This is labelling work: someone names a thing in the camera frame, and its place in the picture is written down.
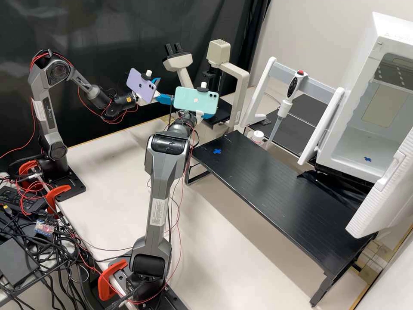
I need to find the white pipette stand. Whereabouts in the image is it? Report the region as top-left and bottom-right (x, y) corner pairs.
(240, 56), (346, 166)

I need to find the left wrist camera phone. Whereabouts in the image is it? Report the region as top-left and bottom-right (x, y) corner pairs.
(126, 68), (159, 105)

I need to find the black platform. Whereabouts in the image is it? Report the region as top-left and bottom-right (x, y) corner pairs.
(185, 130), (378, 307)
(289, 94), (336, 130)
(244, 111), (323, 159)

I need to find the red clamp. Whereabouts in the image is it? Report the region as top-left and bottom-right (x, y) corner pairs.
(46, 184), (72, 214)
(18, 160), (43, 181)
(98, 259), (129, 301)

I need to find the small circuit board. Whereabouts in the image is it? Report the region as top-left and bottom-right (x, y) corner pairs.
(34, 220), (55, 236)

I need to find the cream microscope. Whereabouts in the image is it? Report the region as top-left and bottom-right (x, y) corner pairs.
(162, 39), (251, 133)

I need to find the right wrist camera phone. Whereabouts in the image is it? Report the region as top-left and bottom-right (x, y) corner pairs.
(173, 81), (221, 117)

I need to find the incubator door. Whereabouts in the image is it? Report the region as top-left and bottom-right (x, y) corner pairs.
(345, 127), (413, 239)

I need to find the black power adapter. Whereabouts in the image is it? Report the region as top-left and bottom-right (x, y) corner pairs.
(0, 186), (49, 215)
(0, 238), (41, 288)

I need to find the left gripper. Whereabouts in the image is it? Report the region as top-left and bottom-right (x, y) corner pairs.
(136, 76), (176, 106)

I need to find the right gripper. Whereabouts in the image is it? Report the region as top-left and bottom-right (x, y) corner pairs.
(195, 109), (218, 124)

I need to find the wrist camera phone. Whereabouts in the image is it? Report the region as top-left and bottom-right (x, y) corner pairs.
(126, 68), (159, 105)
(173, 81), (221, 117)

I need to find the pipette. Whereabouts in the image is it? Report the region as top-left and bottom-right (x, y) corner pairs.
(267, 69), (309, 151)

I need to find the white incubator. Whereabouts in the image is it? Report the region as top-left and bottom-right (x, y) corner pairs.
(314, 11), (413, 185)

